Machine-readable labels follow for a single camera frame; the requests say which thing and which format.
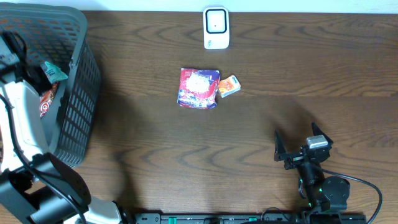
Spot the teal snack wrapper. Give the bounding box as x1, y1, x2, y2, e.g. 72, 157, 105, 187
40, 61, 68, 84

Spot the white barcode scanner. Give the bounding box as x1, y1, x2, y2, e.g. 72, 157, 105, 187
203, 7, 230, 50

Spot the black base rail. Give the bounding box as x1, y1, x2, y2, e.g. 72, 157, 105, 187
134, 212, 367, 224

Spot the orange brown snack bar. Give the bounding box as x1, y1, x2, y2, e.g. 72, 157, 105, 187
39, 83, 58, 118

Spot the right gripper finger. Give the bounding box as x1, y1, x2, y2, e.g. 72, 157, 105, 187
274, 130, 286, 161
312, 122, 333, 146

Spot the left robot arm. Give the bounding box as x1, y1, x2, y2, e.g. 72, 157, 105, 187
1, 31, 134, 223

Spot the small orange carton box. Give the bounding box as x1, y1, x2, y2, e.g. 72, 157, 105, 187
218, 74, 241, 98

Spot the red purple snack bag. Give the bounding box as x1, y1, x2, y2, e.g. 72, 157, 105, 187
177, 68, 220, 110

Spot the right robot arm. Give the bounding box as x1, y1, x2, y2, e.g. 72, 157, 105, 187
274, 123, 350, 223

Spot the dark grey plastic basket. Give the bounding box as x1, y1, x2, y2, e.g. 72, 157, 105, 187
1, 2, 101, 167

